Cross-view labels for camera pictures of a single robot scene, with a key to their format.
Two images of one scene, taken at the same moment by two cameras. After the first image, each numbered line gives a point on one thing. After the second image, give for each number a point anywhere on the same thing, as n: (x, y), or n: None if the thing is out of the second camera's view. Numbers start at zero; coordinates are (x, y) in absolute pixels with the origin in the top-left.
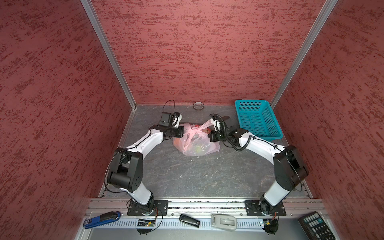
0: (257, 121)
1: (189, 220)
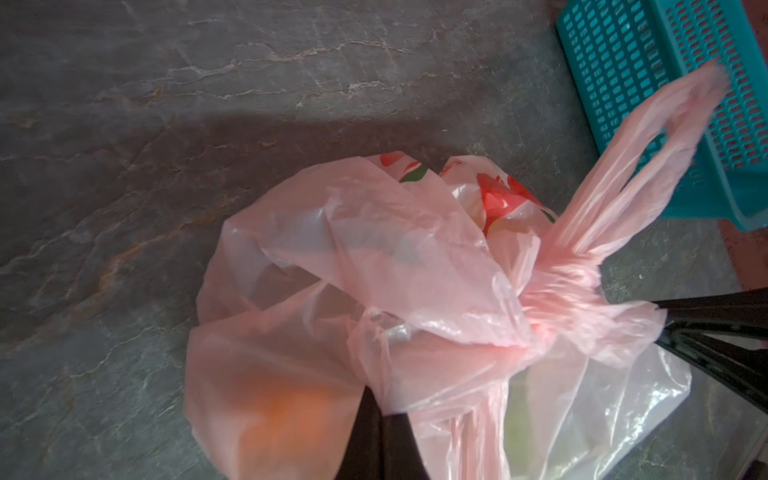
0: (626, 54)
1: None
